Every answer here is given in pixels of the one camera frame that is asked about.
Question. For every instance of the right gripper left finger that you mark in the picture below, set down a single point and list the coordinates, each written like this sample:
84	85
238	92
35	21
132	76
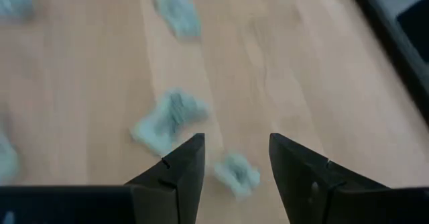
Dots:
187	170

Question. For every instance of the black metal table frame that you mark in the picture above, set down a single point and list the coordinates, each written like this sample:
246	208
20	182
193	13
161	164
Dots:
385	39

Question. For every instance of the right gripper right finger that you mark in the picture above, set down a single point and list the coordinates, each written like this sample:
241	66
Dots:
295	177

